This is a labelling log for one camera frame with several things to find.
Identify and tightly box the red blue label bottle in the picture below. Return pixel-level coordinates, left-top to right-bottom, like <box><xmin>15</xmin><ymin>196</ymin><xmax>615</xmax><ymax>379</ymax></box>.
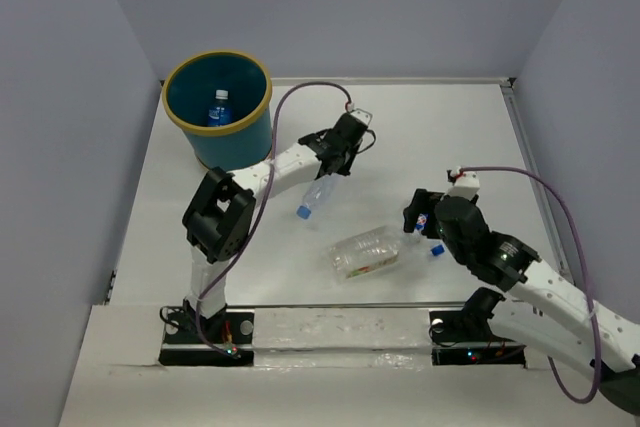
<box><xmin>403</xmin><ymin>213</ymin><xmax>428</xmax><ymax>246</ymax></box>

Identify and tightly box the crushed blue cap bottle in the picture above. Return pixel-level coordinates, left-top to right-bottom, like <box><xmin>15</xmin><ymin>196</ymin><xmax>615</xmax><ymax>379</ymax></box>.
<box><xmin>296</xmin><ymin>174</ymin><xmax>338</xmax><ymax>220</ymax></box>

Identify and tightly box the large clear white-cap bottle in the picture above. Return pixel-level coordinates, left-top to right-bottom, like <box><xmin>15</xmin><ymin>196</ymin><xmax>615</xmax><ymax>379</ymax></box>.
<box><xmin>326</xmin><ymin>226</ymin><xmax>403</xmax><ymax>280</ymax></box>

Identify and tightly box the blue label plastic bottle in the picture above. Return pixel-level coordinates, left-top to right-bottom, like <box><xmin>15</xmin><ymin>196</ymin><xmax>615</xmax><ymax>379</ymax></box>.
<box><xmin>207</xmin><ymin>89</ymin><xmax>234</xmax><ymax>127</ymax></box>

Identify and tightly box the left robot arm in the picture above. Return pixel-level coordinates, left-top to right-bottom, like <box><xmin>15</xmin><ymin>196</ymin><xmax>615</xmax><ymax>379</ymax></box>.
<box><xmin>182</xmin><ymin>109</ymin><xmax>372</xmax><ymax>342</ymax></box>

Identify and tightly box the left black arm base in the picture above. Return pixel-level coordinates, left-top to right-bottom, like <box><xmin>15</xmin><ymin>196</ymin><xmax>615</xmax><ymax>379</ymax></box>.
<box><xmin>158</xmin><ymin>306</ymin><xmax>255</xmax><ymax>367</ymax></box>

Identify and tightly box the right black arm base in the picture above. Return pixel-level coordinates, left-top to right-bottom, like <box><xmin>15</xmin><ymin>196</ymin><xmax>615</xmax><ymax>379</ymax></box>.
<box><xmin>428</xmin><ymin>310</ymin><xmax>527</xmax><ymax>367</ymax></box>

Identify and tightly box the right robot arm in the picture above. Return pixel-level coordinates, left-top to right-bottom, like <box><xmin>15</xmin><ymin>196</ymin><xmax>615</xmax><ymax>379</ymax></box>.
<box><xmin>403</xmin><ymin>189</ymin><xmax>639</xmax><ymax>416</ymax></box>

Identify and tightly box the teal round bin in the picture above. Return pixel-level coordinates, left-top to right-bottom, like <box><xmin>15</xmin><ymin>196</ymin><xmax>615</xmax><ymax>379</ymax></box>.
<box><xmin>162</xmin><ymin>51</ymin><xmax>272</xmax><ymax>171</ymax></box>

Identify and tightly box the loose blue bottle cap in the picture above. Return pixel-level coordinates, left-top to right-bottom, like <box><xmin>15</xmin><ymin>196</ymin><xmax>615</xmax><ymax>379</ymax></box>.
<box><xmin>431</xmin><ymin>244</ymin><xmax>445</xmax><ymax>257</ymax></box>

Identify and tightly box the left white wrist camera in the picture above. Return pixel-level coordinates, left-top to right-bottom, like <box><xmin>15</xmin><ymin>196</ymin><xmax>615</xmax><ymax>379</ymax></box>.
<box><xmin>345</xmin><ymin>101</ymin><xmax>373</xmax><ymax>127</ymax></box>

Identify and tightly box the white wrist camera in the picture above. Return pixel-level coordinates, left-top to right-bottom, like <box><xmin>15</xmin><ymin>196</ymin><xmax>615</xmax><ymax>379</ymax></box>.
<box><xmin>445</xmin><ymin>166</ymin><xmax>480</xmax><ymax>203</ymax></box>
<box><xmin>345</xmin><ymin>101</ymin><xmax>373</xmax><ymax>127</ymax></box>

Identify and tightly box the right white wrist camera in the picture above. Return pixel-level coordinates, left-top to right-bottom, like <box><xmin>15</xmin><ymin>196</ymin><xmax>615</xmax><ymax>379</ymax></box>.
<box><xmin>445</xmin><ymin>166</ymin><xmax>480</xmax><ymax>203</ymax></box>

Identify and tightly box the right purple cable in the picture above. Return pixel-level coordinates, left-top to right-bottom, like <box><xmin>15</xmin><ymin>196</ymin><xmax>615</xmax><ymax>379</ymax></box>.
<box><xmin>457</xmin><ymin>165</ymin><xmax>601</xmax><ymax>404</ymax></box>

